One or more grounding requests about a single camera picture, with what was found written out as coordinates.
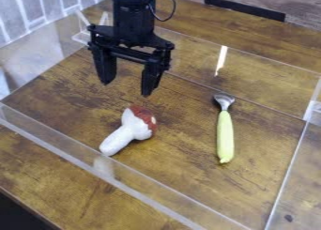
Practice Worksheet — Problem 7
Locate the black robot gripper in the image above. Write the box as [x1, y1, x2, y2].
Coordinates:
[86, 0, 173, 97]

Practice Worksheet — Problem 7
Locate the red and white toy mushroom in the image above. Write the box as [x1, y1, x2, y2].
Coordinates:
[98, 105, 156, 156]

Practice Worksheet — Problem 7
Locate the black strip on back table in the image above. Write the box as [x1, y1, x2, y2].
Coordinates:
[203, 0, 286, 22]

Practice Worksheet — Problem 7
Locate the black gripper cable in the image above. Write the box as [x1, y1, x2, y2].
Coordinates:
[148, 0, 177, 23]

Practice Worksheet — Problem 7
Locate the spoon with yellow-green handle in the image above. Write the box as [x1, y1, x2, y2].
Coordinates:
[212, 94, 234, 164]

